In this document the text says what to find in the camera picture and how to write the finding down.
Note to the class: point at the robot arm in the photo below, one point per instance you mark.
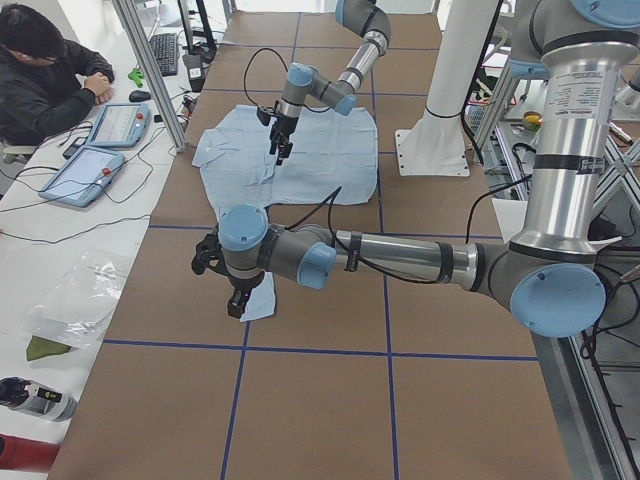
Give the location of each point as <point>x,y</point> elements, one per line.
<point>545,276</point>
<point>361,17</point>

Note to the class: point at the olive green cloth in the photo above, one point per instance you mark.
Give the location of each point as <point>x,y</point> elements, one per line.
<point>40,348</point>

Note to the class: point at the upper blue teach pendant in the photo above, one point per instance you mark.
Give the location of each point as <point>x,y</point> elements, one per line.
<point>119,125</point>

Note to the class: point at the black keyboard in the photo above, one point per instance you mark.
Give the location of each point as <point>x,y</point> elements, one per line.
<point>164,47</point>

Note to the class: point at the blue teach pendant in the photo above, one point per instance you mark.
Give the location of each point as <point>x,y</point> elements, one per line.
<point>119,125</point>
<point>84,176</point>

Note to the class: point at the black computer mouse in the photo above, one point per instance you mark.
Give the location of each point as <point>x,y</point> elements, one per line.
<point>139,96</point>

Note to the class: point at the person in black jacket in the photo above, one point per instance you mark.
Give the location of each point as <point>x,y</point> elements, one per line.
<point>49,84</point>

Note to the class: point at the light blue button shirt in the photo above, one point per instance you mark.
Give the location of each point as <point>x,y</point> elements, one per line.
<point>334,159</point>

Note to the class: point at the aluminium frame post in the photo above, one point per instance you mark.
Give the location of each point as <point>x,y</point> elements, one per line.
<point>128,16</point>

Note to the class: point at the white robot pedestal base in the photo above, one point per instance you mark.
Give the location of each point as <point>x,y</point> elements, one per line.
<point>435,146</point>

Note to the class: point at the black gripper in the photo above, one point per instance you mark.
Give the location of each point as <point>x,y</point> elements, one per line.
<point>283,124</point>
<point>243,283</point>

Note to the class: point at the clear plastic bag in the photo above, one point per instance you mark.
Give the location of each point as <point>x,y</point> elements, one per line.
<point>77,310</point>

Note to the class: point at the green plastic toy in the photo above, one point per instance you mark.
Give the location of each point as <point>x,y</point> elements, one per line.
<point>137,77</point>

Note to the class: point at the lower blue teach pendant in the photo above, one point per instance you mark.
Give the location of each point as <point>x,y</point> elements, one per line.
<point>84,176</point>

